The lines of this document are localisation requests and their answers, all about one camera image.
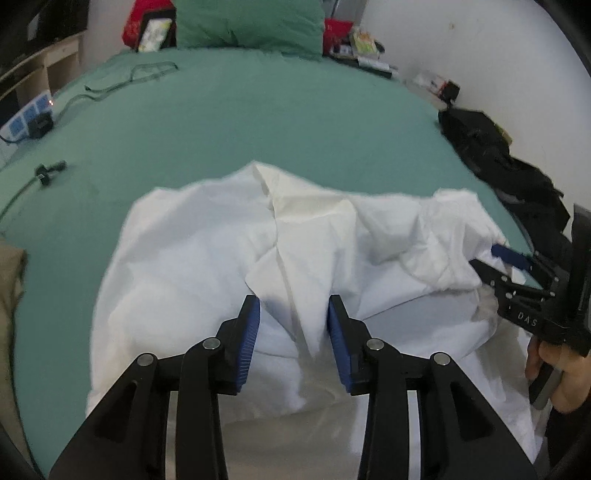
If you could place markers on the black power adapter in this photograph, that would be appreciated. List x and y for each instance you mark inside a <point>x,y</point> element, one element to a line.
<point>40,125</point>

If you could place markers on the green pillow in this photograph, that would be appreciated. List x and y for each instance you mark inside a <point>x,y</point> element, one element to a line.
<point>249,23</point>

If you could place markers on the person's right forearm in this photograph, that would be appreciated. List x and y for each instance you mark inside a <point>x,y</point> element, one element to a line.
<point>565,429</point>

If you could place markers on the red bag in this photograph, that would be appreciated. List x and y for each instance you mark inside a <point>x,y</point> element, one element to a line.
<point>138,11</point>

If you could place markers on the black computer tower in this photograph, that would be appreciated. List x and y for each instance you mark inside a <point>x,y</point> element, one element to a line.
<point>64,14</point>

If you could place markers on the wooden shelf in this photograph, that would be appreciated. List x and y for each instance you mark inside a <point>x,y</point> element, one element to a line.
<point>64,50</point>

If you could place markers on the person's right hand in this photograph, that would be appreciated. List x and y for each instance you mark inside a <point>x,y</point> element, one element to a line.
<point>575,378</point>

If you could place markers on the green bed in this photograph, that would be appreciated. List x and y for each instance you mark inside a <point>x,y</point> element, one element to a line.
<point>254,106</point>

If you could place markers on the white hooded jacket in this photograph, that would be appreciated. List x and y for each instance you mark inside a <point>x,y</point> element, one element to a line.
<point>184,258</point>

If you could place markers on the black jacket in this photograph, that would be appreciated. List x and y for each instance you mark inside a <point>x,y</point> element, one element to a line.
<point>535,198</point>

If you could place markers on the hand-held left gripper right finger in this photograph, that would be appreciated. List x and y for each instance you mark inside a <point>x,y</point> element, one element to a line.
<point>339,341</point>

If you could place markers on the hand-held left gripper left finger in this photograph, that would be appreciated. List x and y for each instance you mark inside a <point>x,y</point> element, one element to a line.
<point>247,341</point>

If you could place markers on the white blue power strip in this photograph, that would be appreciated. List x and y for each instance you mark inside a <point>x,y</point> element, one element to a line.
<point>23,117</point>

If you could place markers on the green snack packet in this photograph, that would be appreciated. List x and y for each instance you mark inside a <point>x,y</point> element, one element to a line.
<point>364,44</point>

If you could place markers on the small black device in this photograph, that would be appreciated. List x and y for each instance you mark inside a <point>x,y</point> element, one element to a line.
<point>450,91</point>

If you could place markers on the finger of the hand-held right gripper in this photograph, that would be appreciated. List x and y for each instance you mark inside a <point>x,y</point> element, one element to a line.
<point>510,256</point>
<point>494,274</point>

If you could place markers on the tan cloth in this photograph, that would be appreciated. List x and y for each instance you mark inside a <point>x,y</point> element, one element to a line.
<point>11,295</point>

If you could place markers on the black flat case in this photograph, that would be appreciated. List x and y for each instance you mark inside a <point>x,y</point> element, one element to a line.
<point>369,62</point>

